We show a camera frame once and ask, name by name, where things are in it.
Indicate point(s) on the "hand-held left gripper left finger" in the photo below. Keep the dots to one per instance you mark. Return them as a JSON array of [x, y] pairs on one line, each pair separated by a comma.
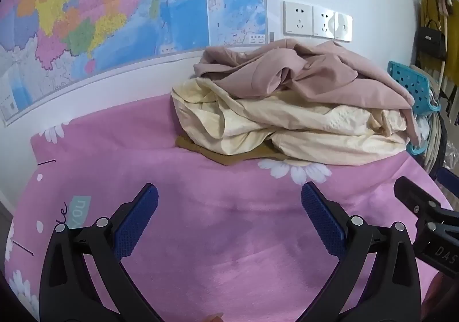
[[138, 218]]

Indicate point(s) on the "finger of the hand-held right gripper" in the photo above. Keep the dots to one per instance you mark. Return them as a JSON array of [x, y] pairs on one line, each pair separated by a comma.
[[448, 182], [412, 194]]

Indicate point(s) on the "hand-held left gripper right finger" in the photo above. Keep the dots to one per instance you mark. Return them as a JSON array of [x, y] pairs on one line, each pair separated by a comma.
[[321, 218]]

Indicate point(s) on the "dusty pink zip jacket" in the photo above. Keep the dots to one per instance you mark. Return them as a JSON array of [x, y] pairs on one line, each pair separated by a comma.
[[322, 71]]

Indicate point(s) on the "person's right forearm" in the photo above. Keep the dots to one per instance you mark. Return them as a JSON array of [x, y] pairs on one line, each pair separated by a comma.
[[446, 302]]

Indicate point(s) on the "bundle of white hangers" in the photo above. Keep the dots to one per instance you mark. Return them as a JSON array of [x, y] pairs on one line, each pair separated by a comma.
[[432, 142]]

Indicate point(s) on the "pink floral bedsheet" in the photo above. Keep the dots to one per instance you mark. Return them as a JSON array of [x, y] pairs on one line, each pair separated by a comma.
[[215, 221]]

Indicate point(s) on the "cream yellow garment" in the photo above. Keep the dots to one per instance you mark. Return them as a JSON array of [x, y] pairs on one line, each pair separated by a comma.
[[287, 128]]

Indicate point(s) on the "blue perforated plastic basket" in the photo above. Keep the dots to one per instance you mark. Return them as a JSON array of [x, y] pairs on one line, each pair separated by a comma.
[[410, 83]]

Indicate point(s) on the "brown garment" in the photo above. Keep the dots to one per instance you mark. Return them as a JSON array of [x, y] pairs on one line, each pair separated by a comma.
[[229, 158]]

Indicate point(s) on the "black handbag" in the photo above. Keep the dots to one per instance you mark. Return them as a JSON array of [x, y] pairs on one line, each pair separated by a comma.
[[432, 39]]

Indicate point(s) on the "yellow hanging garment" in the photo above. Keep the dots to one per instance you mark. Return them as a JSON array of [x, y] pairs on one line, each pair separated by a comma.
[[450, 21]]

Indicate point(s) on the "white wall switch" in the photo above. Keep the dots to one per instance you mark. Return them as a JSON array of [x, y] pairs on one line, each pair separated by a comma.
[[344, 26]]

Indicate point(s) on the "white wall socket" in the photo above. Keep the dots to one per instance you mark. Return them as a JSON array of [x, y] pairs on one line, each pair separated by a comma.
[[297, 18], [323, 22]]

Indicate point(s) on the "colourful wall map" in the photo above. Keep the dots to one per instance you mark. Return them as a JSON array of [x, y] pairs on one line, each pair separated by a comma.
[[107, 3]]

